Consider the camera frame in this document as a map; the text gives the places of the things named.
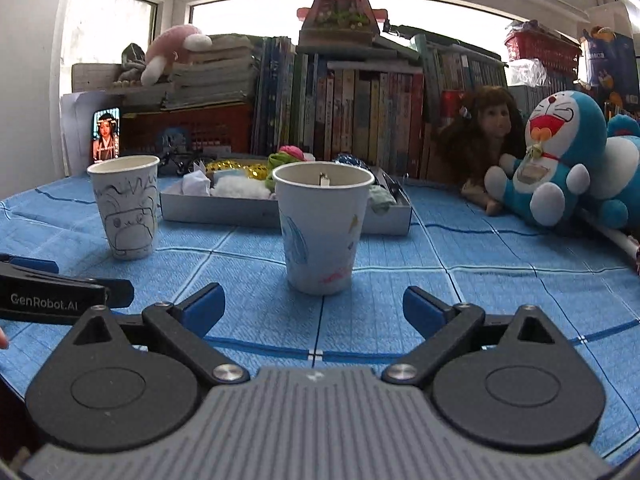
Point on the black binder clip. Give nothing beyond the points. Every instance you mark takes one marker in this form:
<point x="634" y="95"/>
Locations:
<point x="391" y="182"/>

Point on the lime green cloth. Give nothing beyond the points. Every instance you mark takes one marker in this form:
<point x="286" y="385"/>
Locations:
<point x="273" y="162"/>

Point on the pink plush toy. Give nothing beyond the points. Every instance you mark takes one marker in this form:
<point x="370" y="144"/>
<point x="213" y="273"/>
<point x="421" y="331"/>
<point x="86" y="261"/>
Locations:
<point x="170" y="47"/>

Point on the paper cup with black drawing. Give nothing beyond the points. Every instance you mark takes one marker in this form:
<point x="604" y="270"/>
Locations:
<point x="127" y="205"/>

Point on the white shallow cardboard box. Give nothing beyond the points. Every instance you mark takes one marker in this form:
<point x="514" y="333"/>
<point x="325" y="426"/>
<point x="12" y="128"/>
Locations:
<point x="225" y="212"/>

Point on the paper cup with coloured drawing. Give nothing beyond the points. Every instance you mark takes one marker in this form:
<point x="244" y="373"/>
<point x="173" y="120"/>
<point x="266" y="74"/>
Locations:
<point x="320" y="230"/>

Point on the blue floral brocade pouch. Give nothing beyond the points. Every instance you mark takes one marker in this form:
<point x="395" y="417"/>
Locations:
<point x="350" y="160"/>

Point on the row of upright books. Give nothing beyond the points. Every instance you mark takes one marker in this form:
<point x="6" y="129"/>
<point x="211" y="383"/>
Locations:
<point x="350" y="110"/>
<point x="465" y="70"/>

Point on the white stick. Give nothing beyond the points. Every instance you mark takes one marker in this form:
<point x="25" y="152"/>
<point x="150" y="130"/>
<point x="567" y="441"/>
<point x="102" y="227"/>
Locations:
<point x="615" y="240"/>

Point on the blue and white plush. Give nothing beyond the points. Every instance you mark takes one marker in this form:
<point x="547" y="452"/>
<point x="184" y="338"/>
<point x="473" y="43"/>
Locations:
<point x="620" y="170"/>

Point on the blue cat plush toy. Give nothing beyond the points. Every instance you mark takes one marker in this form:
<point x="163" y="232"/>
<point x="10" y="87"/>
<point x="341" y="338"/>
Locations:
<point x="555" y="170"/>

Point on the blue printed bag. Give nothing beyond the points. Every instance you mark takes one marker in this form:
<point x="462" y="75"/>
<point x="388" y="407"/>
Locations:
<point x="610" y="70"/>

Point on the pink fuzzy scrunchie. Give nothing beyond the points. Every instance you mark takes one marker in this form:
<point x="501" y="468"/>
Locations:
<point x="292" y="151"/>

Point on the black toy bicycle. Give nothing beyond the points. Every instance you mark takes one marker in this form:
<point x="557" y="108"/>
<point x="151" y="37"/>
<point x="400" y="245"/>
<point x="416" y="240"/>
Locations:
<point x="175" y="162"/>

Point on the white foam block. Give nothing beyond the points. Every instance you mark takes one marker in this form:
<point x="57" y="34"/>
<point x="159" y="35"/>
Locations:
<point x="196" y="182"/>

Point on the red plastic basket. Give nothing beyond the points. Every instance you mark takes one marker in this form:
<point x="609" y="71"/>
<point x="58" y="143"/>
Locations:
<point x="545" y="50"/>

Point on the white fluffy ball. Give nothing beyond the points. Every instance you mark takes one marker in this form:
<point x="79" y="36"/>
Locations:
<point x="240" y="187"/>

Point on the stack of magazines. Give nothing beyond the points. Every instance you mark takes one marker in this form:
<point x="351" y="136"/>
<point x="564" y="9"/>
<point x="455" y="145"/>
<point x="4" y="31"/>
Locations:
<point x="215" y="70"/>

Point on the white paper sheet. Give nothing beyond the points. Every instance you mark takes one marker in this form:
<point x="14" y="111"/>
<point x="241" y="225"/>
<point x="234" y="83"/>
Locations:
<point x="75" y="135"/>

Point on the brown cardboard sheet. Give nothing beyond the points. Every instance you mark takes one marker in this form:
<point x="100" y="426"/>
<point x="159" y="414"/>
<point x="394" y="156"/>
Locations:
<point x="95" y="77"/>

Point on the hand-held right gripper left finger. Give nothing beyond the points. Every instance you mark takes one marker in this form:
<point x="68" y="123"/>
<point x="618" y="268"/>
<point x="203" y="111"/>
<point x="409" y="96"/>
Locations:
<point x="205" y="306"/>

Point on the grey elephant plush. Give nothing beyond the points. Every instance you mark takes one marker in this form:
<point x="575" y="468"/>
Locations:
<point x="131" y="62"/>

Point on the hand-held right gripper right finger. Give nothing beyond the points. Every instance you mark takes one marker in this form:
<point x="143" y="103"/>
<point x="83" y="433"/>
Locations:
<point x="420" y="307"/>

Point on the brown haired doll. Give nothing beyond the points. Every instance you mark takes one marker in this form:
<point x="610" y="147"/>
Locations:
<point x="495" y="120"/>

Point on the green checked scrunchie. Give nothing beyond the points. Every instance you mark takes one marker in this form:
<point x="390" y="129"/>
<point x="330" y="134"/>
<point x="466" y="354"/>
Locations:
<point x="382" y="200"/>

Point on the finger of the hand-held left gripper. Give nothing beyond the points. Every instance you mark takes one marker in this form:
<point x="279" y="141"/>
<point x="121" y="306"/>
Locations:
<point x="30" y="262"/>
<point x="120" y="292"/>

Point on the gold sequin pouch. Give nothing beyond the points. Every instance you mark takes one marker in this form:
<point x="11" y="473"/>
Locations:
<point x="235" y="166"/>

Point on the clear plastic bag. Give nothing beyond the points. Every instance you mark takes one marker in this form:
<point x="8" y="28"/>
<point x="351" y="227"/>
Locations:
<point x="525" y="72"/>

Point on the small metal clip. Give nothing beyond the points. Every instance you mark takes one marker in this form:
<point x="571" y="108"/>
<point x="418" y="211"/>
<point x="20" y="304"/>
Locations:
<point x="324" y="180"/>

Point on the smartphone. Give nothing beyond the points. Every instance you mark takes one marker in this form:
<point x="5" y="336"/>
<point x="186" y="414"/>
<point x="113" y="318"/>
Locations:
<point x="106" y="135"/>

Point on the red plastic crate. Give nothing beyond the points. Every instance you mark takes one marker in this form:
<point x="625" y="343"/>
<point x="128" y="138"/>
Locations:
<point x="200" y="127"/>

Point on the black folding stick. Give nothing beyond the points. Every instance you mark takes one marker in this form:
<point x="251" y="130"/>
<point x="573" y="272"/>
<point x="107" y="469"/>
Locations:
<point x="450" y="42"/>

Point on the person's left hand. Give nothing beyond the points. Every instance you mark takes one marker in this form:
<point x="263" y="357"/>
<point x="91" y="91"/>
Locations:
<point x="3" y="339"/>

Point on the red drink can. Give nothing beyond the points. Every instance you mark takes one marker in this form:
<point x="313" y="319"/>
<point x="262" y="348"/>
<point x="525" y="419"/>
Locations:
<point x="452" y="105"/>

